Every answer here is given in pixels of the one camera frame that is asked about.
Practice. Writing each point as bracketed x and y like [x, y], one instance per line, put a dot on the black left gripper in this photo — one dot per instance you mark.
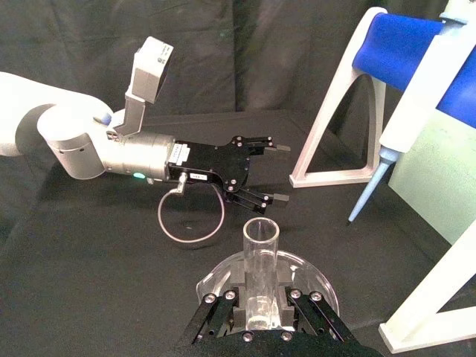
[219, 167]

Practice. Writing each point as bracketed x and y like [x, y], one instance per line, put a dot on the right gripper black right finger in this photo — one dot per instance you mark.
[312, 312]

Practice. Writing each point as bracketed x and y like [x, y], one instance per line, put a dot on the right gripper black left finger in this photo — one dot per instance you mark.
[219, 312]

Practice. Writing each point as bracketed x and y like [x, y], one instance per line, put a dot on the clear glass tube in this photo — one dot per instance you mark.
[260, 260]

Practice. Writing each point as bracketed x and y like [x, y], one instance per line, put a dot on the clear round plastic dish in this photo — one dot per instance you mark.
[219, 271]

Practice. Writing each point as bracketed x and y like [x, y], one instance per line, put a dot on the white pipette stand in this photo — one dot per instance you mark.
[327, 111]

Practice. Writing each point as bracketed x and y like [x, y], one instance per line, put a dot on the pale blue pipette tip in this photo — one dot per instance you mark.
[375, 178]

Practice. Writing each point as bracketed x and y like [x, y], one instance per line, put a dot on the black table cloth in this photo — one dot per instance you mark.
[93, 290]

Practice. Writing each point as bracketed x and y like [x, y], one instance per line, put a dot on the white pipette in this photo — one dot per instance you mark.
[416, 104]

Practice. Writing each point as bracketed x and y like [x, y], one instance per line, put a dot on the pale green box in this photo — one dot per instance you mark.
[439, 186]

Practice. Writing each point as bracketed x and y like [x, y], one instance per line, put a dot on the blue padded stand bar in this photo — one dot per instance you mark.
[394, 48]

